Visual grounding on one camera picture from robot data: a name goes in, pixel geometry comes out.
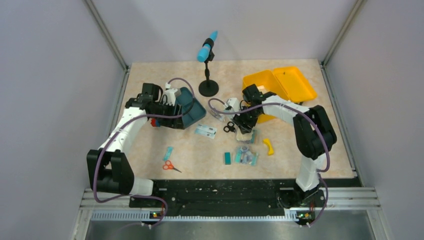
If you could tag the beige bandage packet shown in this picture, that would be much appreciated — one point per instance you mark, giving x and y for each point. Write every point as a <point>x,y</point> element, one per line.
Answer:
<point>247,138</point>

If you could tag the teal divided tray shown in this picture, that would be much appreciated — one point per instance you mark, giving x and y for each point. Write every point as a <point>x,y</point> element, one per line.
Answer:
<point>196,113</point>

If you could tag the yellow medicine kit box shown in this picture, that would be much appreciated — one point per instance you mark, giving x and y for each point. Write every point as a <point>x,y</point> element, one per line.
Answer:
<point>287,82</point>

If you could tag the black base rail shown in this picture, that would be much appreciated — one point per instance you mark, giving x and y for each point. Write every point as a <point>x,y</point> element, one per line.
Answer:
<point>233,197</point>

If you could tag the yellow curved plastic piece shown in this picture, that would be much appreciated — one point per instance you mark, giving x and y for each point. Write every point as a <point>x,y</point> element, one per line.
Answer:
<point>268,143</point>

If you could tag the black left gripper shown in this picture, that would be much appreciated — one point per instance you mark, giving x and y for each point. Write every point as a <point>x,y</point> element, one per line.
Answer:
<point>173,122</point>

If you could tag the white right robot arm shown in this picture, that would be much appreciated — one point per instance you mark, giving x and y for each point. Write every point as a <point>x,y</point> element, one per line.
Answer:
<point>314,133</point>

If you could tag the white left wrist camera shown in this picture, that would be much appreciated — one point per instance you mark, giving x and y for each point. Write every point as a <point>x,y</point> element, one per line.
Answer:
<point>171,94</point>

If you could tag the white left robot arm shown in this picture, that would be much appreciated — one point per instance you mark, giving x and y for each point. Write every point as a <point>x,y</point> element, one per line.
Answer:
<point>108,166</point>

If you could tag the black handled bandage shears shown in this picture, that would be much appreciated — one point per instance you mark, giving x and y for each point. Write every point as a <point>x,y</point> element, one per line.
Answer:
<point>230,127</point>

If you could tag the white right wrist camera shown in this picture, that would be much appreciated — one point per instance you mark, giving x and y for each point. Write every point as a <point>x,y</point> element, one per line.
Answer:
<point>232,105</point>

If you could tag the small orange scissors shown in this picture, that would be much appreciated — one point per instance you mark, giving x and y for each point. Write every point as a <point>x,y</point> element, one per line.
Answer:
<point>169,166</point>

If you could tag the white teal label packet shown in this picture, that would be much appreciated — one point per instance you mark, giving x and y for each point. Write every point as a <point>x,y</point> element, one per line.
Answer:
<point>206,131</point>

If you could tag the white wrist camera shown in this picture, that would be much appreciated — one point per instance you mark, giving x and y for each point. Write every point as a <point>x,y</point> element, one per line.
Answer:
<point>232,105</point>
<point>171,94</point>

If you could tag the teal sachet near scissors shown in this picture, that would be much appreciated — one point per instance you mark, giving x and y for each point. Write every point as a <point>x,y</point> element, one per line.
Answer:
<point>168,153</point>

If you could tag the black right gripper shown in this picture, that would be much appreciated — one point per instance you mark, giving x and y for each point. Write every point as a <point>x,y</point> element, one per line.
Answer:
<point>243,124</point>

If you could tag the clear packet white pads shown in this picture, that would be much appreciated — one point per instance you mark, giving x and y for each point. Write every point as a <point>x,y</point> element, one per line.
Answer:
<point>262,88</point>

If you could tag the teal rectangular block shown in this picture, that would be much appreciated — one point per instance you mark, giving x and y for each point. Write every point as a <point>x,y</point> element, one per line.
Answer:
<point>227,158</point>

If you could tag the blue microphone on stand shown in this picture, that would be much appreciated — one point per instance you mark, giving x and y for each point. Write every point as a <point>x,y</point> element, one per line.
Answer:
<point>208,87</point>

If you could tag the clear packet small items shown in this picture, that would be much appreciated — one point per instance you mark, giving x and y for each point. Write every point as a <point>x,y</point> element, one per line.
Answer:
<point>219,116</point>

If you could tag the cluster of teal sachets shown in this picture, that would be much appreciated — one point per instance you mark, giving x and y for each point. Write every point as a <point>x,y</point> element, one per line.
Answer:
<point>245,155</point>

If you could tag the colourful toy brick block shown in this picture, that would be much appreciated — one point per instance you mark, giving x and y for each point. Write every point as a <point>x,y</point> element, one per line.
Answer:
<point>154,123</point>

